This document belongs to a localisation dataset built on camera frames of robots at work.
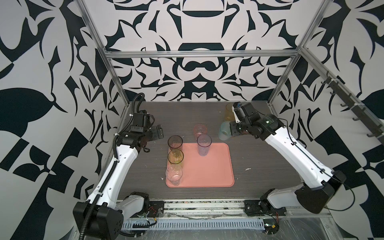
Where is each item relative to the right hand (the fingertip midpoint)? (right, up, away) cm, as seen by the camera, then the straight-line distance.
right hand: (234, 126), depth 74 cm
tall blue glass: (-14, -11, +17) cm, 24 cm away
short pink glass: (-16, -4, +27) cm, 32 cm away
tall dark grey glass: (-30, -10, +11) cm, 34 cm away
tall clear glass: (-31, -27, +10) cm, 42 cm away
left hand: (-41, -2, +3) cm, 41 cm away
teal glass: (-4, -4, +5) cm, 7 cm away
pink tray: (-7, -27, +15) cm, 32 cm away
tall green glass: (-30, -18, +10) cm, 36 cm away
